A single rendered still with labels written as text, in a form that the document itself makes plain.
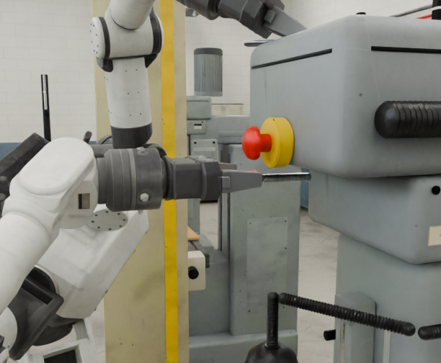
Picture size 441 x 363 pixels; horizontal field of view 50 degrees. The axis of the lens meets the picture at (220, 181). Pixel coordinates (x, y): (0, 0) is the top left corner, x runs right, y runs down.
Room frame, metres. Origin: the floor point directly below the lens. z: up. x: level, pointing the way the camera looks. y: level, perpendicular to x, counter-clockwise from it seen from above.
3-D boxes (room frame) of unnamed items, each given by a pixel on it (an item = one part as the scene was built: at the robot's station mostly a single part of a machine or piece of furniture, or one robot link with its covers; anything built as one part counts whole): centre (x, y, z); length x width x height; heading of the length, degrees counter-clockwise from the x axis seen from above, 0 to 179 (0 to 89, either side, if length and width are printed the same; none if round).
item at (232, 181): (0.66, -0.03, 1.70); 0.06 x 0.02 x 0.03; 108
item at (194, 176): (0.69, 0.07, 1.70); 0.13 x 0.12 x 0.10; 18
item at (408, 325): (0.49, -0.14, 1.58); 0.17 x 0.01 x 0.01; 56
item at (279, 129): (0.57, -0.07, 1.76); 0.06 x 0.02 x 0.06; 18
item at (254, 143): (0.57, -0.04, 1.76); 0.04 x 0.03 x 0.04; 18
